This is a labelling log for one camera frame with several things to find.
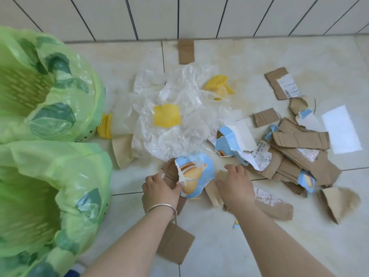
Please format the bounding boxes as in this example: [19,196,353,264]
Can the person's left hand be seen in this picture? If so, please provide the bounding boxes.
[142,172,185,212]

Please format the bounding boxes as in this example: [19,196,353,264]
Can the person's right hand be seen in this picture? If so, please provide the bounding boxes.
[215,164,254,213]

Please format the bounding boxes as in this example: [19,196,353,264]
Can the brown corrugated cardboard scrap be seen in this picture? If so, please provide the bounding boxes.
[161,159,188,216]

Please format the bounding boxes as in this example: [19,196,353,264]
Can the blue cake print carton piece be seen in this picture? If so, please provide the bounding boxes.
[175,152,215,199]

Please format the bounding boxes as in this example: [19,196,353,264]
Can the person's left forearm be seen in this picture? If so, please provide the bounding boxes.
[85,205,178,277]

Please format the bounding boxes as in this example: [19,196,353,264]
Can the person's right forearm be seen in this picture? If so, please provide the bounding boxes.
[230,205,337,277]

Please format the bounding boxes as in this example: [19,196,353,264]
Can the narrow brown cardboard flap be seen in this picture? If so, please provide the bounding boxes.
[204,170,229,209]

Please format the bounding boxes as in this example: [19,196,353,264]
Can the torn blue white carton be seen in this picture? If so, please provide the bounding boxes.
[214,119,273,171]

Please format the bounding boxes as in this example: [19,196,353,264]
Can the crumpled clear plastic bag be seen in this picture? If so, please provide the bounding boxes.
[113,55,243,161]

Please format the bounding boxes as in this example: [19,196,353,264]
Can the flat brown cardboard square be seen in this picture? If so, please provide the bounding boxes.
[156,223,196,265]

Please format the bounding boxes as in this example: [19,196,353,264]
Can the cardboard piece with clear tape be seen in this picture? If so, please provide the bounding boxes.
[253,187,294,221]

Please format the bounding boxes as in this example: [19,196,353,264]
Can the tan paper scrap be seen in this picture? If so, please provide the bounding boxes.
[111,134,136,169]

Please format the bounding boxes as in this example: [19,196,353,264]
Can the yellow foam net piece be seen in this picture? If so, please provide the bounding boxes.
[204,74,235,101]
[153,104,182,128]
[97,113,113,139]

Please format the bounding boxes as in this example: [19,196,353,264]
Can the small ribbed cardboard piece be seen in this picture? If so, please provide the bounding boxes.
[253,108,281,128]

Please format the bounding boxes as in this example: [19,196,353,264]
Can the small blue cake carton scrap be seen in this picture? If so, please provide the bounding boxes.
[298,170,316,194]

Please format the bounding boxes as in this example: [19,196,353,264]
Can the pile of torn cardboard pieces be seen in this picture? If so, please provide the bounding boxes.
[250,97,342,197]

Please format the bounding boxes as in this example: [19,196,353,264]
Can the cardboard piece with white label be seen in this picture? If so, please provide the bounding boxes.
[264,67,302,101]

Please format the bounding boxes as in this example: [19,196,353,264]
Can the curled brown cardboard piece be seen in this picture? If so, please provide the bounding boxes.
[318,186,362,225]

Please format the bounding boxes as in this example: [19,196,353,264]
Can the white paper sheet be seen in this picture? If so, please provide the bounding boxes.
[321,105,363,155]

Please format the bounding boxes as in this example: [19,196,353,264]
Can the green bag lined bin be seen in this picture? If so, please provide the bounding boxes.
[0,141,113,277]
[0,25,106,144]

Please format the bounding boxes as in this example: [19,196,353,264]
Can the rectangular brown cardboard strip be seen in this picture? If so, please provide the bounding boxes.
[178,38,195,65]

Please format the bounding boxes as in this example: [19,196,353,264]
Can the silver bracelet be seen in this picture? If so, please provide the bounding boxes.
[147,204,178,223]

